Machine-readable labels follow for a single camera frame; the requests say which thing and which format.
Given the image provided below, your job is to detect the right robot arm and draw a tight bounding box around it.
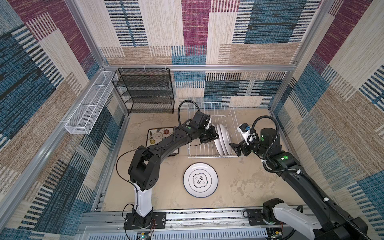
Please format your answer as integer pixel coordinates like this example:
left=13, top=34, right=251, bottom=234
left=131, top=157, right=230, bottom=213
left=229, top=124, right=369, bottom=240

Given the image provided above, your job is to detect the aluminium mounting rail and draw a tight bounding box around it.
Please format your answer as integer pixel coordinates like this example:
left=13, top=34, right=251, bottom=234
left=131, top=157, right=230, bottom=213
left=74, top=206, right=340, bottom=240

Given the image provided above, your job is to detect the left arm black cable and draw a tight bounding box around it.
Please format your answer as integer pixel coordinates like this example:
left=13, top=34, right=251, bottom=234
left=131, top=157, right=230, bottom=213
left=115, top=99, right=202, bottom=193

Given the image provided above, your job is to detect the white round plate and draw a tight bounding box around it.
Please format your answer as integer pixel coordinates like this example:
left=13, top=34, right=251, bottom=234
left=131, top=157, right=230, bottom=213
left=220, top=124, right=233, bottom=156
left=183, top=163, right=219, bottom=199
left=214, top=125, right=225, bottom=156

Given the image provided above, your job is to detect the black mesh shelf rack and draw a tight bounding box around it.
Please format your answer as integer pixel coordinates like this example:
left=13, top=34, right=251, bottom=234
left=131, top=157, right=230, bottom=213
left=112, top=68, right=175, bottom=114

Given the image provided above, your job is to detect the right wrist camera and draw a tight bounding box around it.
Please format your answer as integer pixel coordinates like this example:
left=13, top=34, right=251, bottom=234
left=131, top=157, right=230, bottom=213
left=237, top=123, right=256, bottom=145

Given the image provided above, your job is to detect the white wire wall basket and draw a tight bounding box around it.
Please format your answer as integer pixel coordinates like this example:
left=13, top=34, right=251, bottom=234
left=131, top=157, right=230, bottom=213
left=65, top=72, right=115, bottom=135

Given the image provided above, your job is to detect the white wire dish rack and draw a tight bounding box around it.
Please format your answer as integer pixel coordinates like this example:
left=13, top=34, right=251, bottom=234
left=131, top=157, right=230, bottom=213
left=187, top=102, right=243, bottom=159

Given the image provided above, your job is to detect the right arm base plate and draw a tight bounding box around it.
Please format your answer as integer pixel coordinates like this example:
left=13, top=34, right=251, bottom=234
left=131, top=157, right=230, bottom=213
left=244, top=209, right=280, bottom=226

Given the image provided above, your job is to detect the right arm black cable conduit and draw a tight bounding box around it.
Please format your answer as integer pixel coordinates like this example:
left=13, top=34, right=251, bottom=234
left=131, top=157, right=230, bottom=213
left=250, top=115, right=364, bottom=240

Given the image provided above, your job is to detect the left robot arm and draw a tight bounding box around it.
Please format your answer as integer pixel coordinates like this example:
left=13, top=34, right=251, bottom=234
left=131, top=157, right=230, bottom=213
left=128, top=111, right=219, bottom=228

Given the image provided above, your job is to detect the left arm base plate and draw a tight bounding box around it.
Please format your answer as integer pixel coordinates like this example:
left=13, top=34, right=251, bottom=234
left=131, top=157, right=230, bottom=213
left=124, top=211, right=167, bottom=230

